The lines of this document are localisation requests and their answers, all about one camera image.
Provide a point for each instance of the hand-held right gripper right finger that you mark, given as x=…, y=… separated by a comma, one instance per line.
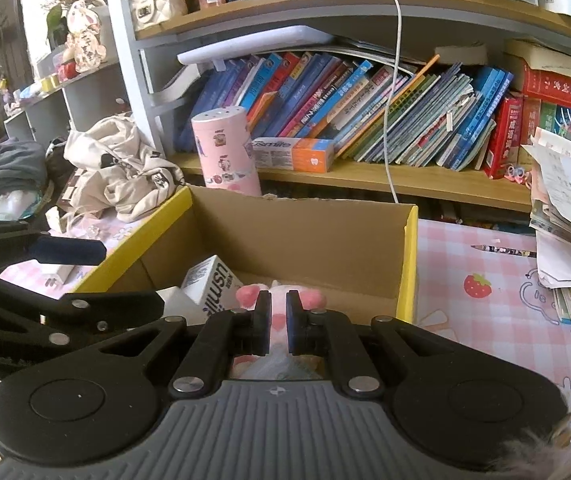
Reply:
x=293, y=325

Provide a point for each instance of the white quilted purse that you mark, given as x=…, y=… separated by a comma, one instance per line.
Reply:
x=158, y=5

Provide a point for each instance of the iridescent plastic bag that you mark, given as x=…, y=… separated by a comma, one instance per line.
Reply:
x=10, y=207

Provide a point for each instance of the row of colourful books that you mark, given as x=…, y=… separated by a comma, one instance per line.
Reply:
x=365, y=105

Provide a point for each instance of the pink checked table mat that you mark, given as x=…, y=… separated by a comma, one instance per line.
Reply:
x=465, y=320

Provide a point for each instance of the yellow cardboard box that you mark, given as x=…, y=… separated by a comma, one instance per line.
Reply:
x=290, y=240

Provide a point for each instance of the paper rabbit decoration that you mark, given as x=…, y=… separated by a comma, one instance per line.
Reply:
x=83, y=35

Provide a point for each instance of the white desk lamp bar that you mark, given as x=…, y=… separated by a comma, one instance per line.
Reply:
x=265, y=40

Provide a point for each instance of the beige canvas bag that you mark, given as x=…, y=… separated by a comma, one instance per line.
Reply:
x=115, y=170

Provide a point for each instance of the stack of papers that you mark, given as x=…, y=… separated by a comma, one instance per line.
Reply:
x=565, y=210

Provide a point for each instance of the pink plush pig toy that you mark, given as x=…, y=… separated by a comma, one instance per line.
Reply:
x=248, y=295

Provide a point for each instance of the pink cartoon cylinder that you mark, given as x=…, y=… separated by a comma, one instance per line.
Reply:
x=223, y=150

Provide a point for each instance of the white orange blue toothpaste box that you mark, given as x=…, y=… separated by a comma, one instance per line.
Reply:
x=210, y=285

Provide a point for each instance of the thick open book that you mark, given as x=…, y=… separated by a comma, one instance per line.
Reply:
x=175, y=85

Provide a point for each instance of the white wooden bookshelf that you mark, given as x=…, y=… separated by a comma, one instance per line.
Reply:
x=135, y=75

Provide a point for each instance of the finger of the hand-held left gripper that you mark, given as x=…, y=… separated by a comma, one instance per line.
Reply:
x=90, y=305
x=65, y=250

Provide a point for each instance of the pink patterned pencil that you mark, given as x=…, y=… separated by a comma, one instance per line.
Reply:
x=505, y=250

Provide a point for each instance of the black bag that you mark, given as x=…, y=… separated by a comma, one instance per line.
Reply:
x=58, y=157

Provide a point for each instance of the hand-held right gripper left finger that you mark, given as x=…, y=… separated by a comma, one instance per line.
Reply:
x=264, y=325

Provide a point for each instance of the grey folded garment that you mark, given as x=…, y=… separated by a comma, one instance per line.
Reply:
x=10, y=170

